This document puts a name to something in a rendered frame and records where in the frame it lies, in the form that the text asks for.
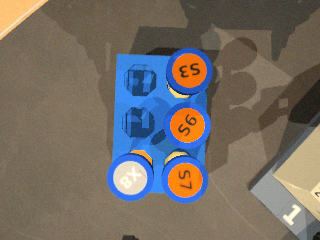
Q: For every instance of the blue tube rack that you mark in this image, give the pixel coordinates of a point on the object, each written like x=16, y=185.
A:
x=139, y=121

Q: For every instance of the beige block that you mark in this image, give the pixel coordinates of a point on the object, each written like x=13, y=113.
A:
x=300, y=173

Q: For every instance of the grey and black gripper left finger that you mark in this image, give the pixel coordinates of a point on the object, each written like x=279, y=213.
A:
x=129, y=237

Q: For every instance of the clear conical tube with yellow liquid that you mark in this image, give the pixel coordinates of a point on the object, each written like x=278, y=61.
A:
x=188, y=72

